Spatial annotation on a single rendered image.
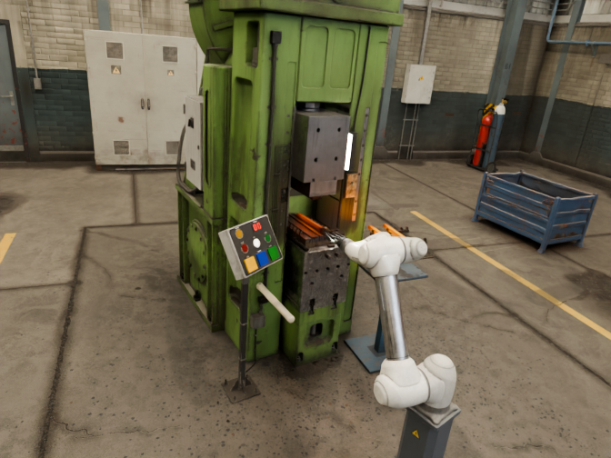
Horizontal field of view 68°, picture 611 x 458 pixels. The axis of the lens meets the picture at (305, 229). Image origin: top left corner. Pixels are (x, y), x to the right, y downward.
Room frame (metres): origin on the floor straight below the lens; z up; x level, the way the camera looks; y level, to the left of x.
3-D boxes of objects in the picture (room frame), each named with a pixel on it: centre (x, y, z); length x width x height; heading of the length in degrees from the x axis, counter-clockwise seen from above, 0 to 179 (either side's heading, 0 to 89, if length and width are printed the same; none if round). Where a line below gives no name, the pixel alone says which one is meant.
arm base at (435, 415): (1.74, -0.69, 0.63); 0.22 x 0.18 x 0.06; 132
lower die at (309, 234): (2.95, 0.02, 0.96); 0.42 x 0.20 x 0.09; 32
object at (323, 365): (2.73, -0.11, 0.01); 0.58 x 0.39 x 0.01; 122
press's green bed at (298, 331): (2.98, -0.02, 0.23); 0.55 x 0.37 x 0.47; 32
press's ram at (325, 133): (2.97, -0.01, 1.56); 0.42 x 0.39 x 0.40; 32
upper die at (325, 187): (2.95, 0.02, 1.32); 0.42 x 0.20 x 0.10; 32
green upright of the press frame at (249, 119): (2.92, 0.35, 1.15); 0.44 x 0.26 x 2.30; 32
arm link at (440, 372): (1.72, -0.66, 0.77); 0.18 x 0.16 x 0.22; 114
